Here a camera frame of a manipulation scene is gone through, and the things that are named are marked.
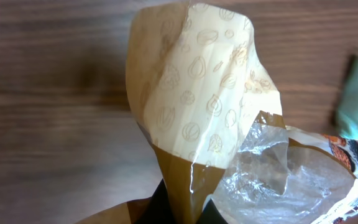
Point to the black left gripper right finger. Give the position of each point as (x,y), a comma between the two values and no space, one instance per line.
(211,215)

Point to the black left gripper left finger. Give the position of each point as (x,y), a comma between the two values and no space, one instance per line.
(158,210)

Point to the brown Pantree snack pouch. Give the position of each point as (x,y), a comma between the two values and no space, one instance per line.
(213,117)

